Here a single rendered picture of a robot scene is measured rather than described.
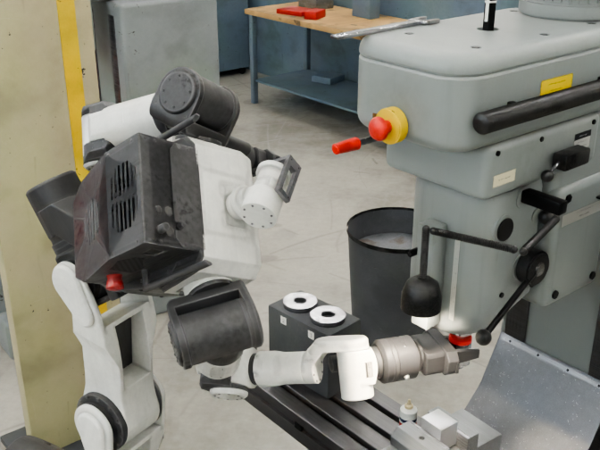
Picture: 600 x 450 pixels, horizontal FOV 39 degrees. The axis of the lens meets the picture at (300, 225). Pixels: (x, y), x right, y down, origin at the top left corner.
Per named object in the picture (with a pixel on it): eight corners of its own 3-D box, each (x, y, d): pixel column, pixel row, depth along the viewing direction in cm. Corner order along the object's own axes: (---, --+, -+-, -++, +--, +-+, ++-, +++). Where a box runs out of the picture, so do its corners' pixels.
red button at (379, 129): (381, 145, 135) (383, 120, 133) (364, 138, 137) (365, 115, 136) (396, 140, 137) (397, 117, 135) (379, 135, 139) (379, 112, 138)
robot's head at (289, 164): (238, 194, 146) (273, 183, 142) (253, 160, 151) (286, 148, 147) (259, 217, 150) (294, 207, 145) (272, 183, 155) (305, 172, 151)
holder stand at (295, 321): (327, 400, 212) (328, 331, 204) (268, 365, 226) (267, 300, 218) (359, 380, 220) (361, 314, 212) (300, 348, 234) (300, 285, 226)
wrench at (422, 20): (342, 41, 136) (342, 36, 136) (326, 37, 139) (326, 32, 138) (439, 22, 151) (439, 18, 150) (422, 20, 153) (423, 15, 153)
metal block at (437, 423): (439, 453, 181) (441, 430, 179) (420, 438, 186) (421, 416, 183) (455, 444, 184) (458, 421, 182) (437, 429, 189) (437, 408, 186)
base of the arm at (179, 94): (140, 133, 155) (191, 135, 150) (151, 65, 156) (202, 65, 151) (187, 150, 168) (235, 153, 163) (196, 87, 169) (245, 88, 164)
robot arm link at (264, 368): (311, 394, 170) (226, 395, 177) (314, 345, 174) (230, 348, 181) (292, 382, 161) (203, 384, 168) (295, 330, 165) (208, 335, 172)
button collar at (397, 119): (399, 148, 136) (401, 112, 134) (373, 139, 140) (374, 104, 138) (407, 145, 137) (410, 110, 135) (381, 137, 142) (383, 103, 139)
